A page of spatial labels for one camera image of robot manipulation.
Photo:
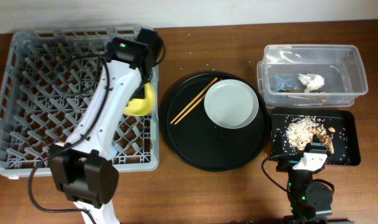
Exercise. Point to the white tissue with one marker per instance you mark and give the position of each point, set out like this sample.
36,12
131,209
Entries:
312,82

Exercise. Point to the round black tray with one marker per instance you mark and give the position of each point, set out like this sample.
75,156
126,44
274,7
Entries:
200,142

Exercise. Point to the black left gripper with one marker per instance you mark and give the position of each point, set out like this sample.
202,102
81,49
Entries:
141,96

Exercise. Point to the food scraps pile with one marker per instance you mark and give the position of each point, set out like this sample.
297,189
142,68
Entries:
301,131

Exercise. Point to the brown Nescafe stick packet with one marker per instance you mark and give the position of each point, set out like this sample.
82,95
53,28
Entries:
305,95

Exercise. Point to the grey dishwasher rack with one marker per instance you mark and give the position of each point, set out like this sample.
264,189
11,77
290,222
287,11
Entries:
49,81

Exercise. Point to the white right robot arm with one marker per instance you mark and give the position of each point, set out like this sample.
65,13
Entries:
310,199

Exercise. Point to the clear plastic bin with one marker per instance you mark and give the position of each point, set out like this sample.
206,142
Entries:
340,65

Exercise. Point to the blue cup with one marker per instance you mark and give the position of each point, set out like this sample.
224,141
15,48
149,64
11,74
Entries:
113,152

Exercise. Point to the black rectangular tray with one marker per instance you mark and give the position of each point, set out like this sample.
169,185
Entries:
339,125

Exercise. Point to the grey plate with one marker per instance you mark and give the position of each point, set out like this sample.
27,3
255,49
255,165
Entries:
231,104

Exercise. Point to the wooden chopstick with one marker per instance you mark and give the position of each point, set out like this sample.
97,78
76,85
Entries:
197,97
189,110

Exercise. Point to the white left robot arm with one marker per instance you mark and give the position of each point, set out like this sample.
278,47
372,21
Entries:
82,166

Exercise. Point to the yellow bowl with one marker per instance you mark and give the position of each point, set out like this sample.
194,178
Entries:
142,106

